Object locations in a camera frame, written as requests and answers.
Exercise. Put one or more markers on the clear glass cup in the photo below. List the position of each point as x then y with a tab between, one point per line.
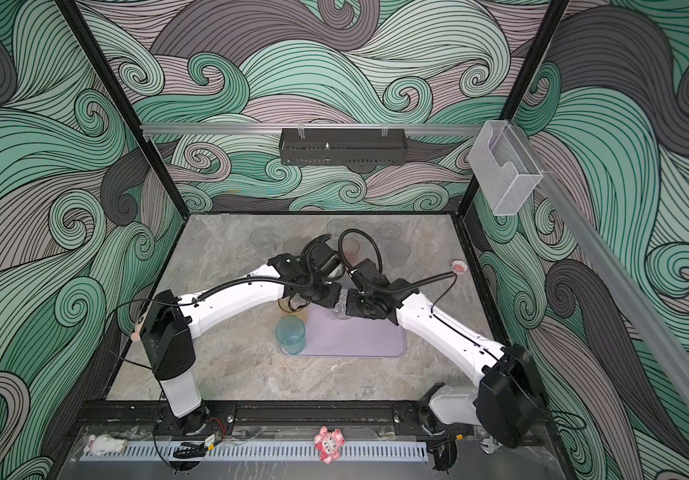
339	311
389	232
262	239

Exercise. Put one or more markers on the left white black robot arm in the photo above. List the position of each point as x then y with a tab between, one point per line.
172	323

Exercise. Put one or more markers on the teal translucent cup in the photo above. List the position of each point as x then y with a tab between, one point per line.
291	335

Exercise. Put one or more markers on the yellow translucent cup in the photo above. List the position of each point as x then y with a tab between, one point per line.
287	306

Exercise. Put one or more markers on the lilac plastic tray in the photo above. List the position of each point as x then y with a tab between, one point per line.
328	335

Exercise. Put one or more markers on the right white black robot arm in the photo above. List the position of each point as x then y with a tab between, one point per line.
504	397

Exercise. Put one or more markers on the pink translucent cup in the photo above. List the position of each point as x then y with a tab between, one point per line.
350	249

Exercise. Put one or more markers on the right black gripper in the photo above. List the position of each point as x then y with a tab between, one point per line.
351	307

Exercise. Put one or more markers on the small pink white toy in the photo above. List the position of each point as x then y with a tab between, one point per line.
459	267

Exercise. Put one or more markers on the black wall-mounted rack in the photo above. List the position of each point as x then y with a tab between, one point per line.
358	149

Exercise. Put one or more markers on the white slotted cable duct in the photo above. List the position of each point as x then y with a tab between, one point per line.
276	451

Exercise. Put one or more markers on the clear acrylic wall box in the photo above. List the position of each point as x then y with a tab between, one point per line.
505	165

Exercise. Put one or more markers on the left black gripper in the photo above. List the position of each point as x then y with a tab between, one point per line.
332	298

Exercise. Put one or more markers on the pink flower toy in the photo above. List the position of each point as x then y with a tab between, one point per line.
329	444

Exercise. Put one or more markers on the white plush toy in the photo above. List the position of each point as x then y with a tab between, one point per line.
102	445

